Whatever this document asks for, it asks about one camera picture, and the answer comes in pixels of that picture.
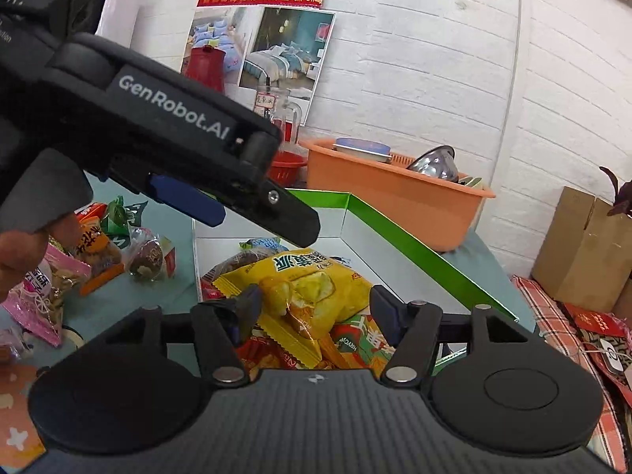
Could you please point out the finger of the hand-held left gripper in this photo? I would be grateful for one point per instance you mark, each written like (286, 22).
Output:
(296, 222)
(192, 202)

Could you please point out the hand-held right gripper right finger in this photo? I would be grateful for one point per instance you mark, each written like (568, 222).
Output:
(384, 308)

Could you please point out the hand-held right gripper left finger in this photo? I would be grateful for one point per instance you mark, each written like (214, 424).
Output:
(247, 308)

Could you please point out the green cardboard box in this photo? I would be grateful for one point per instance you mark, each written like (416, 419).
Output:
(335, 222)

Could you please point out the bright yellow snack packet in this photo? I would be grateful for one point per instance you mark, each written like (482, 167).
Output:
(316, 286)

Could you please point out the person's left hand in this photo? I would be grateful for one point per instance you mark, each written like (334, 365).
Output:
(19, 256)

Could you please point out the small blue snack packet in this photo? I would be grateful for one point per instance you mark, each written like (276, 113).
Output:
(261, 244)

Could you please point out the brown snack packet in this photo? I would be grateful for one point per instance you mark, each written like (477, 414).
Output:
(232, 266)

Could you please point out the green and red snack bag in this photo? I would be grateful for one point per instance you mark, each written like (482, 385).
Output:
(365, 350)

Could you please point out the red plastic basket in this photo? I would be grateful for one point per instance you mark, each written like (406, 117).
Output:
(289, 168)

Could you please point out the clear packet dark round snack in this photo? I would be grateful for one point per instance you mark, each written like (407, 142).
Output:
(148, 256)

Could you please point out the green snack packet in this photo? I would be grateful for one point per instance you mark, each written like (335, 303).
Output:
(123, 217)

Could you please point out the teal printed tablecloth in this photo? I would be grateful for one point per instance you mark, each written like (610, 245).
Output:
(163, 291)

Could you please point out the red thermos jug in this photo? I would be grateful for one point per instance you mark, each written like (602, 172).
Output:
(205, 69)

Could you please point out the round tin blue lid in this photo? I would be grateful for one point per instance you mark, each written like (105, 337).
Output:
(360, 150)

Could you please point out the orange plastic basin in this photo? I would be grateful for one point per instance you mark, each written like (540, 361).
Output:
(395, 207)

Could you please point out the orange-brown snack packet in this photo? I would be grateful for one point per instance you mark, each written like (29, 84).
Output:
(96, 242)

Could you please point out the glass pitcher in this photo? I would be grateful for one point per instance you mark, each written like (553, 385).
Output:
(286, 118)

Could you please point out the steel bowl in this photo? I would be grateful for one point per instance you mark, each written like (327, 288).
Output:
(434, 165)

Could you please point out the plaid cloth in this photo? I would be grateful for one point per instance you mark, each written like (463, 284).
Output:
(548, 316)

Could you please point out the pink snack packet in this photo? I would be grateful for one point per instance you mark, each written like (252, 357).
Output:
(44, 296)

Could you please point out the brown cardboard box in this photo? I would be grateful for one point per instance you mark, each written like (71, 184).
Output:
(572, 256)

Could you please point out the red envelope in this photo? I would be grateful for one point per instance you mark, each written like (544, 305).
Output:
(597, 323)

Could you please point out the small tan cardboard box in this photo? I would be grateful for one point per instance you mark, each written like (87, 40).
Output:
(624, 301)

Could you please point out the purple-leaf plant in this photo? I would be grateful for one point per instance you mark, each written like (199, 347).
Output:
(622, 197)

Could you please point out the white wall water purifier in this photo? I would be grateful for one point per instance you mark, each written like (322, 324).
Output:
(123, 10)

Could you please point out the wall poster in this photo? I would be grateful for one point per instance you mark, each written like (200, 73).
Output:
(286, 49)

